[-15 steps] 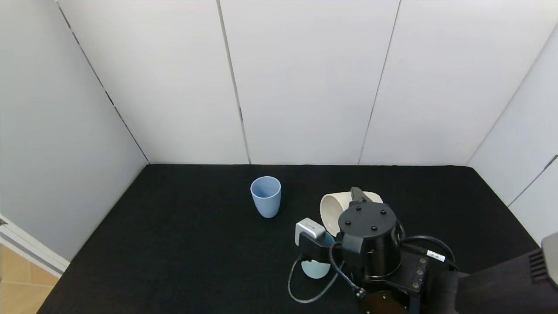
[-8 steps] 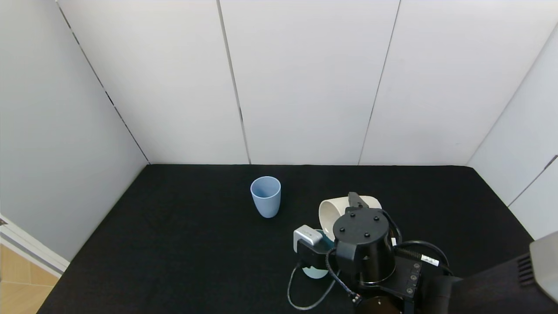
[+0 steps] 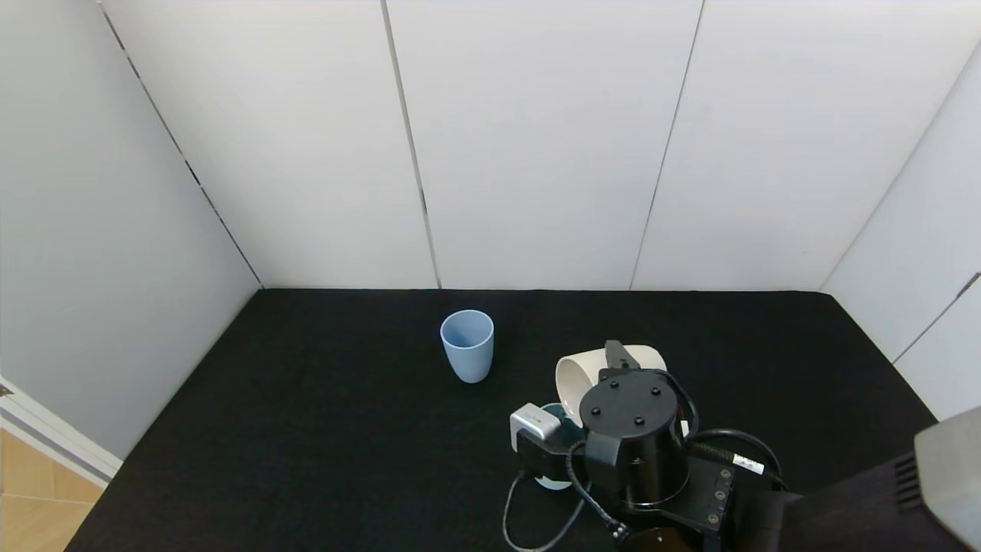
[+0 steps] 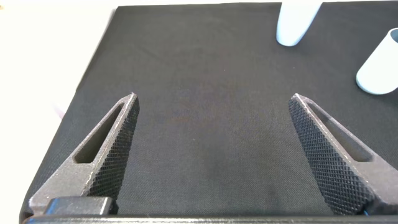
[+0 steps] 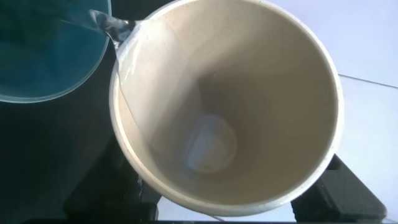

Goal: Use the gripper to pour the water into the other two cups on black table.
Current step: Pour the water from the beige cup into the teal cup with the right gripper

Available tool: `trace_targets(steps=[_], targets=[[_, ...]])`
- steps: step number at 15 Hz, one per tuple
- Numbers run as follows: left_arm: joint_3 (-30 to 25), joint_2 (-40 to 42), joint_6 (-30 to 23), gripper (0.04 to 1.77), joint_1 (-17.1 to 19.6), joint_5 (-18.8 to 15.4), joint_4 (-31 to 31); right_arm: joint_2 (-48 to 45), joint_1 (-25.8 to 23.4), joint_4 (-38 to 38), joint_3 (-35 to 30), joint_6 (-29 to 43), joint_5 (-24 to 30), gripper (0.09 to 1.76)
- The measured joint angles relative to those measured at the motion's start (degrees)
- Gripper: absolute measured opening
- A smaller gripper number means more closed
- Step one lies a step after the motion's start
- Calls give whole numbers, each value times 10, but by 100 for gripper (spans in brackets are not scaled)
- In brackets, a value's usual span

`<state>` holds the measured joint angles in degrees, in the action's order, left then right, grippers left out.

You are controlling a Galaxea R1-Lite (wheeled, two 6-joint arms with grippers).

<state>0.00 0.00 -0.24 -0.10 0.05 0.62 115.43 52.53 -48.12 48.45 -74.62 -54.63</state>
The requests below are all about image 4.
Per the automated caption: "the left gripper textured left finger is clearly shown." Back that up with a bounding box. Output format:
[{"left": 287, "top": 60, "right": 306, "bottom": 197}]
[{"left": 29, "top": 92, "right": 141, "bottom": 215}]

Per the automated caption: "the left gripper textured right finger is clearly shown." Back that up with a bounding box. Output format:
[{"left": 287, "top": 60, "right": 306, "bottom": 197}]
[{"left": 288, "top": 93, "right": 398, "bottom": 216}]

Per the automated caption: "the black tablecloth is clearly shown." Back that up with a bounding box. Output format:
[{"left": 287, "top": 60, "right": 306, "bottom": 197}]
[{"left": 18, "top": 1, "right": 398, "bottom": 218}]

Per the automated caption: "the teal green plastic cup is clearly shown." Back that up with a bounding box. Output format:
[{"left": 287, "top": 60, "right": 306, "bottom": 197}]
[{"left": 355, "top": 27, "right": 398, "bottom": 96}]

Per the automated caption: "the light blue plastic cup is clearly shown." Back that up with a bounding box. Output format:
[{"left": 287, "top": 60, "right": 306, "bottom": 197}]
[{"left": 275, "top": 0, "right": 323, "bottom": 47}]

